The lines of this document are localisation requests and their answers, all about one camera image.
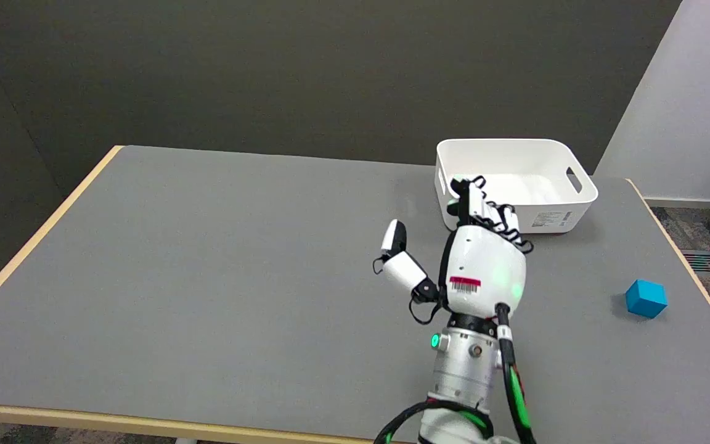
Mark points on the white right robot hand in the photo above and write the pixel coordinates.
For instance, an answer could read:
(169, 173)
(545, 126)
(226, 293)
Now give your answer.
(484, 265)

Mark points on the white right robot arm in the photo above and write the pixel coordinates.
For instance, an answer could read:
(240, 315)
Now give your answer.
(463, 376)

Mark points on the blue wooden cube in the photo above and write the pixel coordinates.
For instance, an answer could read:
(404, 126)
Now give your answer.
(646, 298)

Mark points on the white plastic storage bin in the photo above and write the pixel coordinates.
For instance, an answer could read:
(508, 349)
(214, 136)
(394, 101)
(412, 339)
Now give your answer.
(515, 179)

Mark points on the floor vent grille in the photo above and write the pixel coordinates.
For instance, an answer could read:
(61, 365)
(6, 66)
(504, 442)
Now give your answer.
(707, 261)

